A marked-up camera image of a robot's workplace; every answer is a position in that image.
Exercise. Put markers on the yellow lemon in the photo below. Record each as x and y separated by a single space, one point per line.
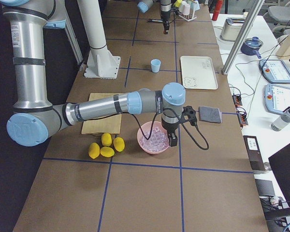
119 144
107 152
94 150
106 139

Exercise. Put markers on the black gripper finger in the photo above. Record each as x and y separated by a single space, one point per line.
166 26
173 139

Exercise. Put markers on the pink plastic cup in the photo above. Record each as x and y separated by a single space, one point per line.
184 8

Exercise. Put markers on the yellow-green plastic cup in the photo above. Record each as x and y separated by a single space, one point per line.
177 3

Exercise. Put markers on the clear ice cubes pile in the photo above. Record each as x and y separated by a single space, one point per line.
157 141

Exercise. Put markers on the teach pendant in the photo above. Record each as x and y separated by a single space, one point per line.
275 71
277 98

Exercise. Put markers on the cream bear serving tray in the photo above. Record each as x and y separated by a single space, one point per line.
198 73

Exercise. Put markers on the pink bowl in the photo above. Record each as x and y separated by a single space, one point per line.
146 131

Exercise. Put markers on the upper teach pendant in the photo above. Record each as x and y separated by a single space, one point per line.
275 71

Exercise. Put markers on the blue pot with lid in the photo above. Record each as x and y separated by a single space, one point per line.
251 46

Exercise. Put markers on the grey folded cloth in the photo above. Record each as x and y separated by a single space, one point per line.
210 114

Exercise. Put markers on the grey water bottle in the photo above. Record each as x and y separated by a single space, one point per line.
282 121

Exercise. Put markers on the aluminium frame post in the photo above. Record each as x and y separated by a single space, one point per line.
243 33

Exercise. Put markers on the black monitor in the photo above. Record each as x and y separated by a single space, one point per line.
280 164

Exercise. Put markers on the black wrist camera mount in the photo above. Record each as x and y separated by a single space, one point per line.
174 11
189 115

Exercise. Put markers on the brown box with label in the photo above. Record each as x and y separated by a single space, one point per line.
254 154

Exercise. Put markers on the light blue plastic cup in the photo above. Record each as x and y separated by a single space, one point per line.
155 65

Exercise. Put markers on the white wire cup rack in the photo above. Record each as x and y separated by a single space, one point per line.
190 17

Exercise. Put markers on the wooden cutting board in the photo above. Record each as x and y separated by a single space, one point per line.
109 125

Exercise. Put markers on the white toaster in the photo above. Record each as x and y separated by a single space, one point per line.
231 28

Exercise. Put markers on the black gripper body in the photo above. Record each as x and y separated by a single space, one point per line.
165 15
169 129

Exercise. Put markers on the lower teach pendant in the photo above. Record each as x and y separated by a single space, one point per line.
277 98

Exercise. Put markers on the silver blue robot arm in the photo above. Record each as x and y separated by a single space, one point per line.
35 118
145 5

